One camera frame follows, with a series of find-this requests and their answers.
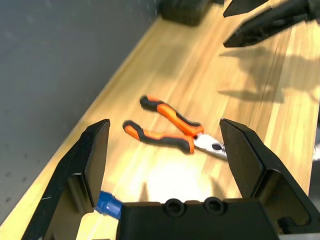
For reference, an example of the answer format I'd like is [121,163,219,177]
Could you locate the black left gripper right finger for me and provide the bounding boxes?
[219,118,313,227]

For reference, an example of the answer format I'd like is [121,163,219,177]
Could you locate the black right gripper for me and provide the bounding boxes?
[222,0,320,49]

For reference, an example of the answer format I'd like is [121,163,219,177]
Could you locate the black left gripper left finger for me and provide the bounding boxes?
[21,118,111,240]

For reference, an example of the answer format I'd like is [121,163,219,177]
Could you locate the blue handled screwdriver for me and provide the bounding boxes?
[96,190,125,221]

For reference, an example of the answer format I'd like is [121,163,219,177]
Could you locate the orange black pliers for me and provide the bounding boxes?
[122,94,229,164]

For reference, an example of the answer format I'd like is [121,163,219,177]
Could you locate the black plastic tool case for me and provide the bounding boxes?
[158,0,210,27]

